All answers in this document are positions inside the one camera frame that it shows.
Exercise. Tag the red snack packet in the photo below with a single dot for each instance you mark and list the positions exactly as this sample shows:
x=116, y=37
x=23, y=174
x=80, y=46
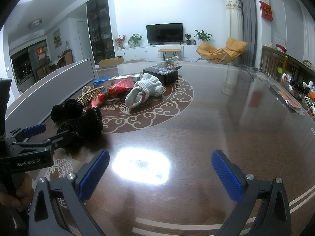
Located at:
x=122, y=86

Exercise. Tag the black flat television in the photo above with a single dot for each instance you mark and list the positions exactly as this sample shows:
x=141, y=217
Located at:
x=165, y=33

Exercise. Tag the red wall hanging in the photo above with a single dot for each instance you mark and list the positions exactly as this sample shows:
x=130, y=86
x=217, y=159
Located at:
x=266, y=11

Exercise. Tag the black cardboard box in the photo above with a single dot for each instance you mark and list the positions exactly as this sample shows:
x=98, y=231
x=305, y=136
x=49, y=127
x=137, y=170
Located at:
x=164, y=75

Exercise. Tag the white tv console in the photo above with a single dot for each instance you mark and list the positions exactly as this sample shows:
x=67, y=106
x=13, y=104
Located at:
x=151, y=54

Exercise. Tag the potted green plant right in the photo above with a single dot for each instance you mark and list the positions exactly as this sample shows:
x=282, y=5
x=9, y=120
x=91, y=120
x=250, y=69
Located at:
x=202, y=35

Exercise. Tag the red flower vase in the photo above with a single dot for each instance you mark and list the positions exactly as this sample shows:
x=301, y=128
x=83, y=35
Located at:
x=120, y=41

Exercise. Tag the yellow lounge chair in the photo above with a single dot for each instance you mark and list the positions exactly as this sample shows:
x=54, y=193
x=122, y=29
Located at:
x=232, y=50

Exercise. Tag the foil packet on table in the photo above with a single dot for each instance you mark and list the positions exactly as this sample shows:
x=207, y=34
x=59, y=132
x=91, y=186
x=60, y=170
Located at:
x=287, y=99

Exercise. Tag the wooden bench stool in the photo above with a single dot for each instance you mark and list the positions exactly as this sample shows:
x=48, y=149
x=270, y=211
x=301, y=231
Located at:
x=165, y=51

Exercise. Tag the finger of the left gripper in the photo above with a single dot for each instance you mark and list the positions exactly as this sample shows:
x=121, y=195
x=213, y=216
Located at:
x=21, y=134
x=61, y=138

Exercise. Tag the small potted plant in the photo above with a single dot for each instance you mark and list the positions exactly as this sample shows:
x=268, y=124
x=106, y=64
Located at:
x=188, y=39

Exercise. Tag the white knit glove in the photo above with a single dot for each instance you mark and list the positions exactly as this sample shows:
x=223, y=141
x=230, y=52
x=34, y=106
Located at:
x=148, y=86

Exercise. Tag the eyeglasses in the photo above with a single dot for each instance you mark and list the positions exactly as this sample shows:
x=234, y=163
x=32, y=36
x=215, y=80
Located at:
x=251, y=71

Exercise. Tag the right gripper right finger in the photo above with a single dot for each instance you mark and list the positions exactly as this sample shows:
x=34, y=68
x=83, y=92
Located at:
x=273, y=216

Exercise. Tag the person's left hand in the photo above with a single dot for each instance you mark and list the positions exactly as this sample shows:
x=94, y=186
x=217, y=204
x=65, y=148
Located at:
x=22, y=198

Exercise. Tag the gold hair claw clip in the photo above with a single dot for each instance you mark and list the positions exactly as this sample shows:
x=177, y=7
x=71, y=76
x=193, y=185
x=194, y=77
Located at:
x=88, y=93

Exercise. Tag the potted green plant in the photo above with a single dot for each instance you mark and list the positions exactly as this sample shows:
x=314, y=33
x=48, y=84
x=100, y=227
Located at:
x=202, y=35
x=135, y=39

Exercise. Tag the dark glass display cabinet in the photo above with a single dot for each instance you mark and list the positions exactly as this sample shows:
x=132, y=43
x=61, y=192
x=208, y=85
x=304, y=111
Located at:
x=100, y=29

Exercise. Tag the potted green plant left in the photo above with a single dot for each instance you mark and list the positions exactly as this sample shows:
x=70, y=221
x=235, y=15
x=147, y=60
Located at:
x=135, y=39

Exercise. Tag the brown cardboard box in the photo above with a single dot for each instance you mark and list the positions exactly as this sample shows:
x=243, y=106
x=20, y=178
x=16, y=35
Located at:
x=118, y=60

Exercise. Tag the grey white storage bin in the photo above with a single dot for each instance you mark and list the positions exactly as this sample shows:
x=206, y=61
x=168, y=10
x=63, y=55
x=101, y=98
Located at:
x=34, y=105

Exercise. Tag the grey curtain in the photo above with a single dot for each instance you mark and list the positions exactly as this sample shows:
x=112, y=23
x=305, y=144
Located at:
x=250, y=31

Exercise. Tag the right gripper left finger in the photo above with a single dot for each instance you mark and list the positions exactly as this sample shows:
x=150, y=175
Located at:
x=47, y=218

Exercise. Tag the wooden dining chair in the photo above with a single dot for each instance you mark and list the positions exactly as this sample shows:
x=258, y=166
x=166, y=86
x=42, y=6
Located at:
x=273, y=62

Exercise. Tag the blue white medicine box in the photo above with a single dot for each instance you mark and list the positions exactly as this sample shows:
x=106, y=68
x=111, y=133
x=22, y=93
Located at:
x=106, y=83

